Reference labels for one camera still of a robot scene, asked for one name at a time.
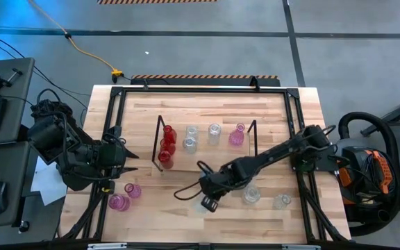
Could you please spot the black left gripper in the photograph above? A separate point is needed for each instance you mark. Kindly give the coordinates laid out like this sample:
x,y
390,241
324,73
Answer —
x,y
111,159

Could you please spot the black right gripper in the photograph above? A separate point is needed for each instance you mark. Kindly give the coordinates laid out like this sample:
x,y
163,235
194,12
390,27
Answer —
x,y
214,184

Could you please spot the small pink glass vase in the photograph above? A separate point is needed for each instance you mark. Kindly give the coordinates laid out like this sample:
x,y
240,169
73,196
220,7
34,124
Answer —
x,y
134,191

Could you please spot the wide clear diamond-cut vase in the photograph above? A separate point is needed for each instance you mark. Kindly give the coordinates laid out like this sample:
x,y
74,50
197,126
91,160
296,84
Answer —
x,y
251,196

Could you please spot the red round-bellied glass vase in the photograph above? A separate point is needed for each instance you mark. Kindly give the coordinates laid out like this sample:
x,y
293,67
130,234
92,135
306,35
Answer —
x,y
168,148

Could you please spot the red ribbed bottle vase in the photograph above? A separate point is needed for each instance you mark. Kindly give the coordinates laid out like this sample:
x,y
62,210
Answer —
x,y
169,135

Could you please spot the clear round glass vase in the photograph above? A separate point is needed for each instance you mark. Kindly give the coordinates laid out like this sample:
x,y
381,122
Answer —
x,y
189,145

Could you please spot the tall clear glass vase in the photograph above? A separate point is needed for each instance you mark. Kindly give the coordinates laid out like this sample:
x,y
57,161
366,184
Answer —
x,y
214,135

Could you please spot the clear diamond-cut square vase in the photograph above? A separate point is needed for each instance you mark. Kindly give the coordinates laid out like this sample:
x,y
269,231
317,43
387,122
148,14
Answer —
x,y
192,131

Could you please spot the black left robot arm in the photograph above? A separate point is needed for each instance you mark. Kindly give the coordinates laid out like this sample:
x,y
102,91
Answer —
x,y
52,135

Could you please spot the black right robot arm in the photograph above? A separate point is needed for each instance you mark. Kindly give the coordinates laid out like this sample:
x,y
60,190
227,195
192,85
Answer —
x,y
273,152

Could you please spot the pink ribbed round vase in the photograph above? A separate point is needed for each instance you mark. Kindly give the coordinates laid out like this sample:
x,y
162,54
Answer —
x,y
118,203

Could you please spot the small clear glass vase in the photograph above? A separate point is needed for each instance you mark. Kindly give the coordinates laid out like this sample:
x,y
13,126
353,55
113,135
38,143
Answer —
x,y
282,202

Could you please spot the pink ribbed bottle vase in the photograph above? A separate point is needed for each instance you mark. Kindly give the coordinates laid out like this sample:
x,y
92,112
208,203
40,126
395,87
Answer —
x,y
237,135

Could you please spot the white paper sheet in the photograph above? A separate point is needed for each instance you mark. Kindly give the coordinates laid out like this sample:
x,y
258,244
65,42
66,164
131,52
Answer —
x,y
45,187

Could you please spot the hazard striped black floor mat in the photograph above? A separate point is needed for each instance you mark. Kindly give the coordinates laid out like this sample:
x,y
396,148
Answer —
x,y
203,76

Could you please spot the grey desk panel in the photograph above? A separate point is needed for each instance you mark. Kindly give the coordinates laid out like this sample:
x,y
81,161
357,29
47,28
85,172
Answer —
x,y
9,166
10,104

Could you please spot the black round knob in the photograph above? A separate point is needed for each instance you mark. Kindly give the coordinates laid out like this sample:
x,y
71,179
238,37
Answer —
x,y
24,226

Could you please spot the black and orange machine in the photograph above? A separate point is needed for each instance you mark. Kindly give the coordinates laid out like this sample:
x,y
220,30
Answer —
x,y
384,173

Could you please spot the wooden shelf black metal frame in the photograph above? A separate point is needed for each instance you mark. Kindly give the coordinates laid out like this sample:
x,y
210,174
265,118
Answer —
x,y
203,159

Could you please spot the silver metal bracket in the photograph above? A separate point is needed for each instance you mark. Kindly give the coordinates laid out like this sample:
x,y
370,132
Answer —
x,y
300,247
106,246

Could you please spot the black aluminium table frame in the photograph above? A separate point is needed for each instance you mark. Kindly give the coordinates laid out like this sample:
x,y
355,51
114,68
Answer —
x,y
203,90

